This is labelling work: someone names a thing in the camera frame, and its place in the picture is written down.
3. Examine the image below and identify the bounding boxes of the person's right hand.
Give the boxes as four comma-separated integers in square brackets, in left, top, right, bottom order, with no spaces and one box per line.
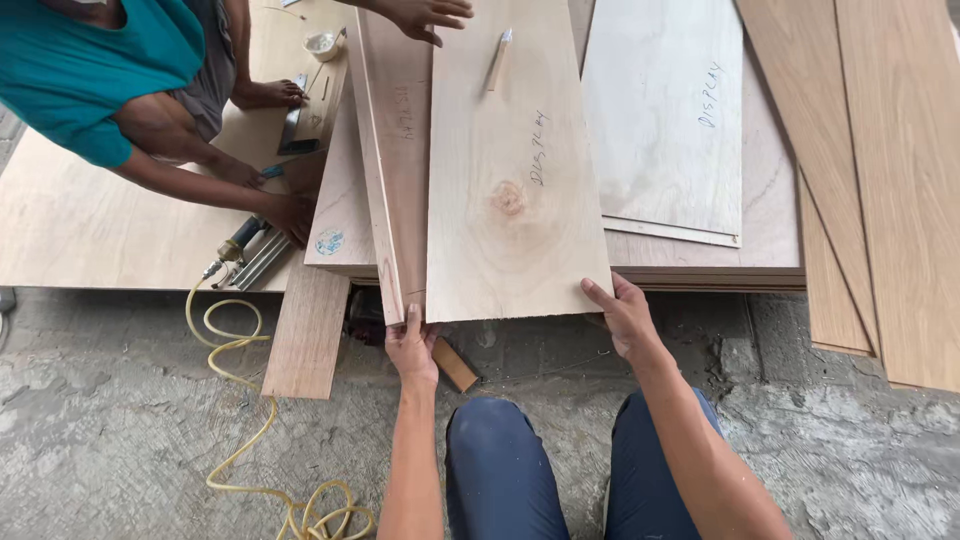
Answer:
[579,271,661,363]

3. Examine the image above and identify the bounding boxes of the small wood offcut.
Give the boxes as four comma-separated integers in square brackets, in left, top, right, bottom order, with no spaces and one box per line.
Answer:
[432,337,480,394]

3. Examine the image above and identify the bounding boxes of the brown wood plank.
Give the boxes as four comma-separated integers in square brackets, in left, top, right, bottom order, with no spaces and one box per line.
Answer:
[261,262,352,400]

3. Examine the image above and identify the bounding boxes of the pale plywood panel with knot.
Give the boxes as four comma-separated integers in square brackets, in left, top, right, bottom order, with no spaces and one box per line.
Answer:
[424,0,615,325]

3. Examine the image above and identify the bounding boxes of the large plywood sheet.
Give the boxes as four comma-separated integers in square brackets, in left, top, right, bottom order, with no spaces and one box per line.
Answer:
[0,0,358,294]

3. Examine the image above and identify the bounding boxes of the person's left hand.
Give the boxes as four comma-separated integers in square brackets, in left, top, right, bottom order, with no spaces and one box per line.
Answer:
[384,303,442,389]

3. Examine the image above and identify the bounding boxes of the whitish plywood panel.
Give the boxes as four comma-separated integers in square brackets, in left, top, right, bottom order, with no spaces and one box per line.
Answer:
[580,0,744,237]

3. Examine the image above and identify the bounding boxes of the yellow air hose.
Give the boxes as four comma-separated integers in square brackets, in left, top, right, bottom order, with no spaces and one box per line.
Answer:
[184,276,376,540]

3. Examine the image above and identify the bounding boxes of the oak veneer boards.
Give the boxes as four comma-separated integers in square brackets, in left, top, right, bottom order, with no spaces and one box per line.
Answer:
[735,0,960,394]

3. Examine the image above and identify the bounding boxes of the reddish plywood side board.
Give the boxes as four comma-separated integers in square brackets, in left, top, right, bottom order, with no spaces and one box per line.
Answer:
[346,7,435,328]

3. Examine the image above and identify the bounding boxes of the person's dark blue trousers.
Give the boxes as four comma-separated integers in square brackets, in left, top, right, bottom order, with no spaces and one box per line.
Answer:
[444,387,727,540]

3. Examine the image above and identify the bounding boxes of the pneumatic nail gun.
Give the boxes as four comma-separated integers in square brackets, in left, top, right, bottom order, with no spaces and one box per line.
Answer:
[201,214,295,292]

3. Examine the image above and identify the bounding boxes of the stack of plywood sheets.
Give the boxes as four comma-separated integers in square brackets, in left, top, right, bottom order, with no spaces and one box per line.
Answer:
[303,0,807,294]

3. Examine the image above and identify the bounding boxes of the white glue cup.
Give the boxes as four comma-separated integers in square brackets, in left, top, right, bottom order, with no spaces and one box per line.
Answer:
[302,28,345,63]

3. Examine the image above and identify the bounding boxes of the wooden pencil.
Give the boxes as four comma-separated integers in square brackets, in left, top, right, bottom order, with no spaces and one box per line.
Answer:
[486,28,514,93]

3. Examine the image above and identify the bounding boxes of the metal try square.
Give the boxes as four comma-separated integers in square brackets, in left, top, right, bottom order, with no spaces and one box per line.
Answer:
[276,73,321,157]

